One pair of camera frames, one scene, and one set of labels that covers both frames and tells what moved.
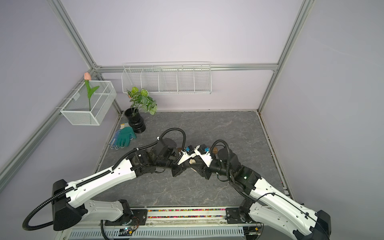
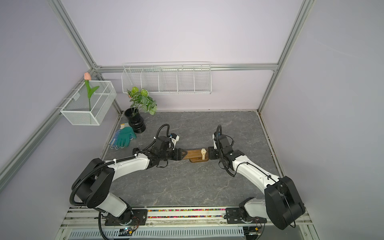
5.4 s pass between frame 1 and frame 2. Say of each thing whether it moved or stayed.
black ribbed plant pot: stayed
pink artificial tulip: stayed
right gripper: moved
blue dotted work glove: stayed
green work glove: stayed
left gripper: moved
